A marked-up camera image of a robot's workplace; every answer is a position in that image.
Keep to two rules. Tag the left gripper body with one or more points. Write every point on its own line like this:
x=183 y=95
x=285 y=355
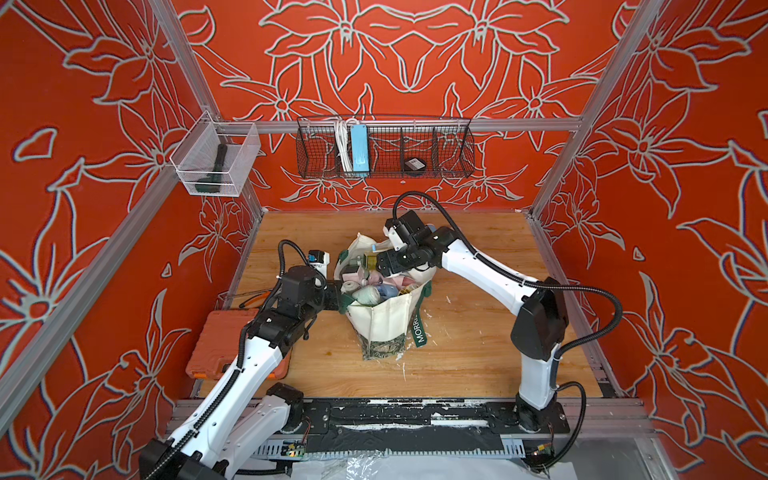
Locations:
x=331 y=297

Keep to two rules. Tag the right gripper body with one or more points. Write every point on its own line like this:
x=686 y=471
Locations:
x=387 y=261

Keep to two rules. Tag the white canvas tote bag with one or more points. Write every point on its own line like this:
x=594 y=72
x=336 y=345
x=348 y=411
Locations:
x=383 y=330

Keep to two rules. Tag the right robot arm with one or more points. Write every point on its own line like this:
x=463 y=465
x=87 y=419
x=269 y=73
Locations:
x=538 y=306

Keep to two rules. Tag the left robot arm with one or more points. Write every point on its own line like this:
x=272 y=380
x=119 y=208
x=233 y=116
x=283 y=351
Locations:
x=222 y=434

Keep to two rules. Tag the white round pencil sharpener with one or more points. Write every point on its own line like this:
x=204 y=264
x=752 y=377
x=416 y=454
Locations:
x=367 y=296

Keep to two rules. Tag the light blue small sharpener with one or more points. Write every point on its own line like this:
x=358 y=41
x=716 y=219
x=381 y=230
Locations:
x=387 y=291

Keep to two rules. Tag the small black item in basket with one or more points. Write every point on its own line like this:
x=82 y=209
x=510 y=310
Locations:
x=414 y=166

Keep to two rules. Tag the light blue box in basket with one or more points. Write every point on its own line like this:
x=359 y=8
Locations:
x=359 y=147

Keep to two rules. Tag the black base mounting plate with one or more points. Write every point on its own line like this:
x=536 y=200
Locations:
x=500 y=416

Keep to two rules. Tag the red plastic tool case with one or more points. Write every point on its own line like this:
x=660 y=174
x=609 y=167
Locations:
x=217 y=345

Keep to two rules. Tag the dark green tool in bin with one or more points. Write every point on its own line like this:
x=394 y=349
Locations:
x=212 y=182

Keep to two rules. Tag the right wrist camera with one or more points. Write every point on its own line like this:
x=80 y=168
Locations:
x=399 y=233

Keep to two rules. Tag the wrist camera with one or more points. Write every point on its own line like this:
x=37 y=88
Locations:
x=319 y=260
x=399 y=233

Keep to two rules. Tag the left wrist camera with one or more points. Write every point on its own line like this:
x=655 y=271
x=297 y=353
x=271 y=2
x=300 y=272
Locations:
x=319 y=260

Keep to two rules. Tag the black wire wall basket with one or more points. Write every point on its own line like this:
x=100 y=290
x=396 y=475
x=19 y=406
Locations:
x=445 y=144

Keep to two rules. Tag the clear plastic wall bin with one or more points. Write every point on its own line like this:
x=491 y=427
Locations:
x=195 y=155

